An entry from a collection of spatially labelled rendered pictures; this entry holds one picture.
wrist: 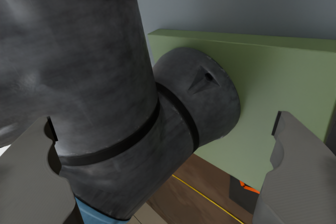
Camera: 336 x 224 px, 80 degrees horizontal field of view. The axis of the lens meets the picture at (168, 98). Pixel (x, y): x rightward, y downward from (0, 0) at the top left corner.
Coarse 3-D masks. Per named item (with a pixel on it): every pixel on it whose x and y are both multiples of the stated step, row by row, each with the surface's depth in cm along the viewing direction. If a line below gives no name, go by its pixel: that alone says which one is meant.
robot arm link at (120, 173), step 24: (168, 120) 27; (120, 144) 19; (144, 144) 22; (168, 144) 26; (192, 144) 30; (72, 168) 20; (96, 168) 20; (120, 168) 21; (144, 168) 23; (168, 168) 27; (96, 192) 21; (120, 192) 22; (144, 192) 25; (96, 216) 21; (120, 216) 23
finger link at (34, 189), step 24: (48, 120) 11; (24, 144) 9; (48, 144) 9; (0, 168) 8; (24, 168) 8; (48, 168) 8; (0, 192) 7; (24, 192) 7; (48, 192) 7; (72, 192) 7; (0, 216) 6; (24, 216) 6; (48, 216) 6; (72, 216) 6
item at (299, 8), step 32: (160, 0) 38; (192, 0) 33; (224, 0) 29; (256, 0) 26; (288, 0) 24; (320, 0) 22; (224, 32) 32; (256, 32) 28; (288, 32) 25; (320, 32) 23
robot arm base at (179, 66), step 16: (176, 48) 35; (192, 48) 33; (160, 64) 34; (176, 64) 32; (192, 64) 31; (208, 64) 31; (160, 80) 31; (176, 80) 30; (192, 80) 30; (208, 80) 31; (224, 80) 31; (176, 96) 29; (192, 96) 29; (208, 96) 30; (224, 96) 30; (192, 112) 29; (208, 112) 30; (224, 112) 31; (192, 128) 29; (208, 128) 31; (224, 128) 33
